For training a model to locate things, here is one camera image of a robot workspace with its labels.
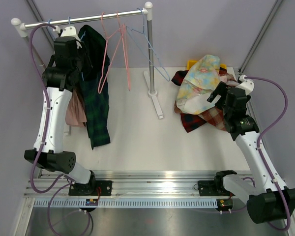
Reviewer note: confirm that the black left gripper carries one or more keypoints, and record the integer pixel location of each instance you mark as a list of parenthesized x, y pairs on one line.
[(80, 51)]

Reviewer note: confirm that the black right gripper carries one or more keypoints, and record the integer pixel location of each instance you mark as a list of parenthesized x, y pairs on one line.
[(221, 90)]

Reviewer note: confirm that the pastel tie-dye garment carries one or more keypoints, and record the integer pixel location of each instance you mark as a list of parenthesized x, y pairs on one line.
[(200, 81)]

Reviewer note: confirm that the red beige plaid skirt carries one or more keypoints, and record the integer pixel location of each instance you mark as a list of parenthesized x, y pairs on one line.
[(214, 116)]

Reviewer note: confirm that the dark green plaid skirt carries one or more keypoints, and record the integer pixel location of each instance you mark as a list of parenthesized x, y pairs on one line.
[(96, 104)]

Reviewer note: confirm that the red black plaid skirt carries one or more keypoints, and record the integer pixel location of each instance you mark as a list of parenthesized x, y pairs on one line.
[(189, 122)]

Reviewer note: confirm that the blue wire hanger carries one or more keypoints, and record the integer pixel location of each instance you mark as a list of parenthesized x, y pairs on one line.
[(151, 54)]

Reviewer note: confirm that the pink hanger with plaid skirt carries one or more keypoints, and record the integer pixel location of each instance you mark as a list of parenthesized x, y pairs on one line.
[(122, 30)]

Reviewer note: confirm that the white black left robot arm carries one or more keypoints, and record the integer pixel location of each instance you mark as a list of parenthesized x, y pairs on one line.
[(62, 74)]

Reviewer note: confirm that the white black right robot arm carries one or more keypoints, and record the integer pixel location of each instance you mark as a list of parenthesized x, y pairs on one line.
[(270, 198)]

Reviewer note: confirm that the pink pleated skirt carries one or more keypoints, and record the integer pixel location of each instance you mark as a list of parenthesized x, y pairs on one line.
[(75, 113)]

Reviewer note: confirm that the yellow plastic tray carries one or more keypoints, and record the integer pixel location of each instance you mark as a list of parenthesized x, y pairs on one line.
[(190, 63)]

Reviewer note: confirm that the silver white clothes rack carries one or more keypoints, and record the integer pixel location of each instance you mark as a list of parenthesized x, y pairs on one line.
[(23, 28)]

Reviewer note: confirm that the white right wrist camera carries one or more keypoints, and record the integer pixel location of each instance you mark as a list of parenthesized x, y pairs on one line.
[(246, 84)]

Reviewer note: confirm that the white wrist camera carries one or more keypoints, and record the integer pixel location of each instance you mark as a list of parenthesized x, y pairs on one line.
[(246, 84), (69, 31)]

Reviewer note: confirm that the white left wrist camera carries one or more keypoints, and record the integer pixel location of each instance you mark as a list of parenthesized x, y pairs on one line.
[(69, 31)]

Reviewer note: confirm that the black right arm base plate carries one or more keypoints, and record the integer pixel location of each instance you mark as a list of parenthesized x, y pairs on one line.
[(209, 188)]

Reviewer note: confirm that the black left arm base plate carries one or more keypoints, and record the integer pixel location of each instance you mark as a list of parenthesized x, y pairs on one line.
[(99, 187)]

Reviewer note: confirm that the aluminium mounting rail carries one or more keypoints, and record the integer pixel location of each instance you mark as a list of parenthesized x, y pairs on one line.
[(154, 184)]

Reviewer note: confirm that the white slotted cable duct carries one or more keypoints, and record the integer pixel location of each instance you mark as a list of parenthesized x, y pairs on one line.
[(127, 203)]

